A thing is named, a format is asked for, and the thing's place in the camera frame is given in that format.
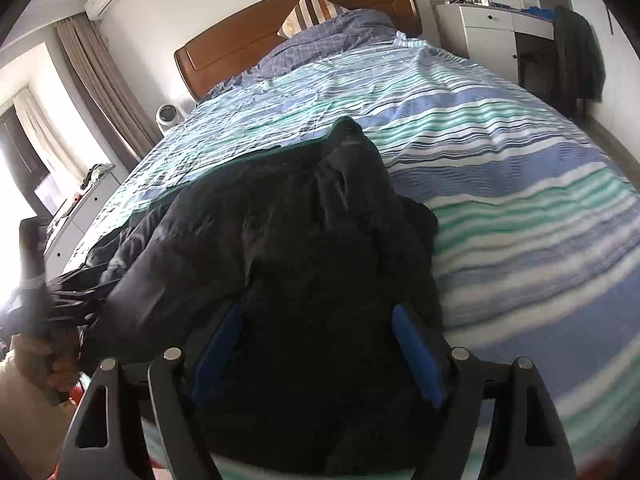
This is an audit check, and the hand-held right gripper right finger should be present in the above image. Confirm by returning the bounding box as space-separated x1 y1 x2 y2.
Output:
391 301 577 480

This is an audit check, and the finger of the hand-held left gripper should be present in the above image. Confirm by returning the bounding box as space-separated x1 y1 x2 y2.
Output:
45 267 108 333

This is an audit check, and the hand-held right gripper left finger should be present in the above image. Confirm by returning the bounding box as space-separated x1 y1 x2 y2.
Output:
59 302 246 480

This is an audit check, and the black padded jacket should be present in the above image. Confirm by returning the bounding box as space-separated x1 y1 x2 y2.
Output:
80 116 443 476

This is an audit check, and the person's left forearm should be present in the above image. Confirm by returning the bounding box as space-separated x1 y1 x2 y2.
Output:
0 355 71 466

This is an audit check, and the person's left hand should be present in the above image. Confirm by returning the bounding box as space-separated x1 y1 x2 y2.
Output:
15 332 83 403

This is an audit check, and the white dresser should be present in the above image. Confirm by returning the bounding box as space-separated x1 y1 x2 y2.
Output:
42 167 131 281

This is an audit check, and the beige curtain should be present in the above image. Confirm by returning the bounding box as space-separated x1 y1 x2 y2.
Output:
54 14 161 173

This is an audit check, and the striped bed sheet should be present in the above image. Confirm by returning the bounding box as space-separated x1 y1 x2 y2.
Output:
82 35 640 480

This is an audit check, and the white round fan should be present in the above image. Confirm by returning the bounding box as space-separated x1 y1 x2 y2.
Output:
155 102 185 136

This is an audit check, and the wooden headboard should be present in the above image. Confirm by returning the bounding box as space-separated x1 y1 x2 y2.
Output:
174 0 423 102

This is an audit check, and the blue checked duvet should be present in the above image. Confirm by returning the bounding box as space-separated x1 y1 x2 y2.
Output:
197 8 401 106

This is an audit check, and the white desk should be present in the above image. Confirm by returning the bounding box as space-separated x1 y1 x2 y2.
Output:
434 1 558 86

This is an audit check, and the dark hanging coat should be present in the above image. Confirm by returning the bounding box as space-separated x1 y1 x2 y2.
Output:
552 5 607 121

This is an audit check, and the striped pillow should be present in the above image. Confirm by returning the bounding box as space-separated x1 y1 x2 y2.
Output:
277 0 351 40

